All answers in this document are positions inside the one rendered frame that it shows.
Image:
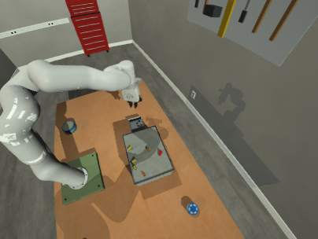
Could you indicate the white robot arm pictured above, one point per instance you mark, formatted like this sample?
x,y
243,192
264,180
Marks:
x,y
21,111

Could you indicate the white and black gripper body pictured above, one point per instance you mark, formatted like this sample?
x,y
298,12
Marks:
x,y
131,94

